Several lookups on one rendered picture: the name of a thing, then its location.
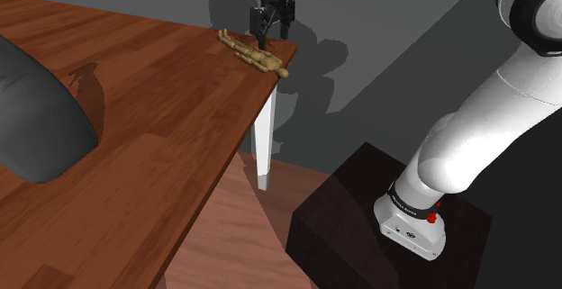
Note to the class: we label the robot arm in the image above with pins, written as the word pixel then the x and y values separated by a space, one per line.
pixel 478 130

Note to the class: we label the wooden jointed mannequin figure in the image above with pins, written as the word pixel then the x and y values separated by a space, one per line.
pixel 257 56

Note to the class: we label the brown wooden table white legs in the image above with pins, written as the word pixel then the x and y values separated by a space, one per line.
pixel 158 112

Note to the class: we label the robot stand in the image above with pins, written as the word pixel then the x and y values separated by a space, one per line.
pixel 342 235

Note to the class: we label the large grey rounded cushion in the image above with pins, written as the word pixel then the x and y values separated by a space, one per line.
pixel 35 112

